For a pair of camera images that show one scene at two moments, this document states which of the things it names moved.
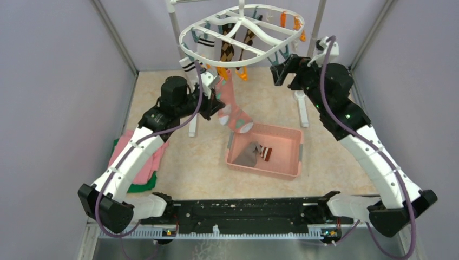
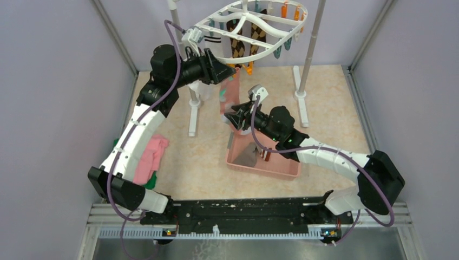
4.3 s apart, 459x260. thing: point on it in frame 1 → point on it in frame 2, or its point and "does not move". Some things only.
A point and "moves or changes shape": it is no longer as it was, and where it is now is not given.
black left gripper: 209,101 → 221,71
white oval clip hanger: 243,37 moves or changes shape
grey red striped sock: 249,157 does not move
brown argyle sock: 248,40 → 257,34
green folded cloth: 135,188 does not move
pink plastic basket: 287,144 does not move
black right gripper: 293,64 → 238,118
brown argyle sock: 227,51 → 237,46
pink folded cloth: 151,165 does not move
